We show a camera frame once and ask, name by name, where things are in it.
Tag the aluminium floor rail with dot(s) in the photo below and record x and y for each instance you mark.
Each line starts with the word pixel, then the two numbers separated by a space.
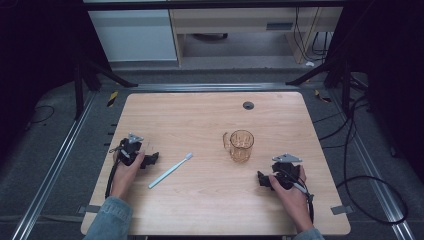
pixel 50 173
pixel 376 186

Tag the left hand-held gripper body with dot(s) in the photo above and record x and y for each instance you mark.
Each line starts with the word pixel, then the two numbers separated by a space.
pixel 128 150

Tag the grey table corner bracket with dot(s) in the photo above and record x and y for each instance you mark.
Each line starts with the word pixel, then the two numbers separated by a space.
pixel 89 209
pixel 341 209

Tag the light blue toothbrush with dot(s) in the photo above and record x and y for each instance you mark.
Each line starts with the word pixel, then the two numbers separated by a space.
pixel 170 170

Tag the yellow black hazard tape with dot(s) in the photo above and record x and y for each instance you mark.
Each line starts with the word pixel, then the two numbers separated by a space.
pixel 112 98

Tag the person's left hand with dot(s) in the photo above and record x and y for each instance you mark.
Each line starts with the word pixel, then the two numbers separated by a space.
pixel 125 176

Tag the dark curtain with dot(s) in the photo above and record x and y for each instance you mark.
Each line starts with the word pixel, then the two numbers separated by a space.
pixel 390 73
pixel 36 60

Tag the clear amber glass cup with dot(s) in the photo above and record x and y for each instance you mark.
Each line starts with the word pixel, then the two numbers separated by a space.
pixel 240 146

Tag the person's right hand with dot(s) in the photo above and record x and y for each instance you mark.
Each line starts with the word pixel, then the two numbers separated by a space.
pixel 293 203

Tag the white cabinet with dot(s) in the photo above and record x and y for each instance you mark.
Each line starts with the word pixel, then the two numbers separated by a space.
pixel 133 35

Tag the black metal stand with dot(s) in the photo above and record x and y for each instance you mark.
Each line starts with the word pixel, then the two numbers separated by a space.
pixel 79 90
pixel 340 71

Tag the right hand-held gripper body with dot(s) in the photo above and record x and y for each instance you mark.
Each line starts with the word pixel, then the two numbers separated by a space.
pixel 286 170

